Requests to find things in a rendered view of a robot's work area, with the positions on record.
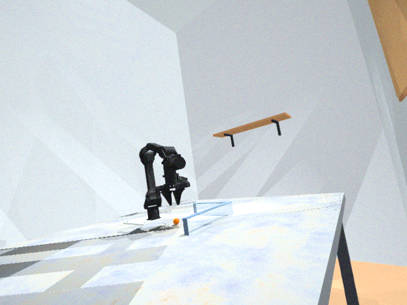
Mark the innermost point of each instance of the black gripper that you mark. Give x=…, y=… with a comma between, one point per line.
x=170, y=183

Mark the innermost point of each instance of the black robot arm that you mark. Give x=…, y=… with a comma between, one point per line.
x=172, y=161

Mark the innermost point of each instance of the clear l-shaped wall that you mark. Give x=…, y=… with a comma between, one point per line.
x=211, y=217

